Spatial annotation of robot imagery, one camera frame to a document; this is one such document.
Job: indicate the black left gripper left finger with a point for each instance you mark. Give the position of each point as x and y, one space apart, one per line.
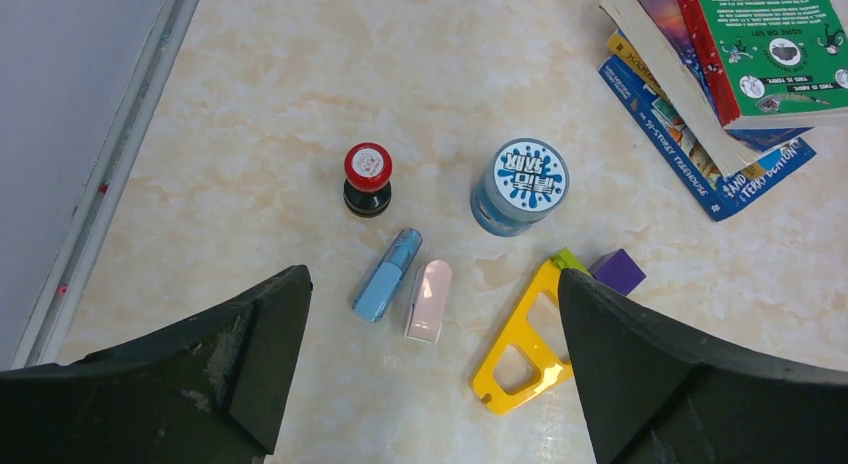
211 388

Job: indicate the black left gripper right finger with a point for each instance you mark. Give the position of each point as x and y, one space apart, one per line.
655 390

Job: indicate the blue treehouse book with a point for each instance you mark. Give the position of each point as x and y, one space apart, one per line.
720 196

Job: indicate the green cover book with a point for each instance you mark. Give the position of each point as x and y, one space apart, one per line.
772 64

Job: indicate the purple cube block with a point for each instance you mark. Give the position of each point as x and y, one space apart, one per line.
618 271

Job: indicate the yellow triangle ruler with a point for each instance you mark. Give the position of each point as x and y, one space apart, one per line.
548 370

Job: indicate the green strip block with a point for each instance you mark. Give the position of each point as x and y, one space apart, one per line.
564 259

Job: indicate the blue correction tape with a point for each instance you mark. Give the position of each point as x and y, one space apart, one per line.
379 289

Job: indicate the blue round jar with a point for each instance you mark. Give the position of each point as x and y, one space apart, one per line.
526 180

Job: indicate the yellow spine book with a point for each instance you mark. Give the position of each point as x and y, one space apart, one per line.
620 46

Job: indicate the red black stamp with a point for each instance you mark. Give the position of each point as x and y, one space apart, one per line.
367 190

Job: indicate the metal frame rail left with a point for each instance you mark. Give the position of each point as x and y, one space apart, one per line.
80 82

